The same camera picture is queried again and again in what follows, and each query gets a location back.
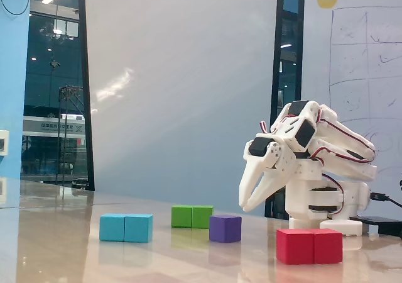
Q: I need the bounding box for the light blue long block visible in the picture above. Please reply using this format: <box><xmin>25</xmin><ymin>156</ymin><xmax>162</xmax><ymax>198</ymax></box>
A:
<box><xmin>99</xmin><ymin>213</ymin><xmax>154</xmax><ymax>243</ymax></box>

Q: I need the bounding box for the black plug with cable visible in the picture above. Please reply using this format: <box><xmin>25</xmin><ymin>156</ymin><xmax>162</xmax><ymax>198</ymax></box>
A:
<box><xmin>369</xmin><ymin>192</ymin><xmax>402</xmax><ymax>208</ymax></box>

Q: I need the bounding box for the white storefront sign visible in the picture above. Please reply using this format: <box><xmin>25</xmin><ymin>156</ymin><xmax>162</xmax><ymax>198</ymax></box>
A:
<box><xmin>23</xmin><ymin>116</ymin><xmax>86</xmax><ymax>136</ymax></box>

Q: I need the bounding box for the green long block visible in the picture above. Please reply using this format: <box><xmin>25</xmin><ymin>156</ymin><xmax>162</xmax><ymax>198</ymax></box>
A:
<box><xmin>171</xmin><ymin>204</ymin><xmax>214</xmax><ymax>230</ymax></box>

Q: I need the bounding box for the slim black frame post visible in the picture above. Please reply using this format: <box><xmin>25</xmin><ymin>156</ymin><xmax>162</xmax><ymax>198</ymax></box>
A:
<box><xmin>77</xmin><ymin>0</ymin><xmax>96</xmax><ymax>191</ymax></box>

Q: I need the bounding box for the red long block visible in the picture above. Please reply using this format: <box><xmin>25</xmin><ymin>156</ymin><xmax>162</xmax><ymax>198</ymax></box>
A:
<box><xmin>276</xmin><ymin>228</ymin><xmax>344</xmax><ymax>265</ymax></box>

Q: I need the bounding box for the small purple cube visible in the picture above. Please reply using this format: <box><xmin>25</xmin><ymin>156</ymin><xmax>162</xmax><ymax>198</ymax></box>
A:
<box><xmin>209</xmin><ymin>214</ymin><xmax>242</xmax><ymax>243</ymax></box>

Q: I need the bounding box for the white wall socket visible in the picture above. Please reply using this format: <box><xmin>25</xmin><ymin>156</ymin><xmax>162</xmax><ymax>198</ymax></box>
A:
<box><xmin>0</xmin><ymin>130</ymin><xmax>10</xmax><ymax>156</ymax></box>

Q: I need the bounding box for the black double window frame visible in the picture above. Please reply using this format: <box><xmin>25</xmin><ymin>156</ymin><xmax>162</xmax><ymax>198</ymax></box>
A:
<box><xmin>264</xmin><ymin>0</ymin><xmax>306</xmax><ymax>218</ymax></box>

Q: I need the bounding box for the flat black box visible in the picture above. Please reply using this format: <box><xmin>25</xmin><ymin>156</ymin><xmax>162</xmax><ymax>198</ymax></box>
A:
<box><xmin>349</xmin><ymin>215</ymin><xmax>402</xmax><ymax>235</ymax></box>

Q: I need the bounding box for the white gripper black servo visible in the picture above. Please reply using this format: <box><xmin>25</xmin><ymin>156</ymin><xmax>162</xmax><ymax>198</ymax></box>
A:
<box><xmin>238</xmin><ymin>133</ymin><xmax>297</xmax><ymax>212</ymax></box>

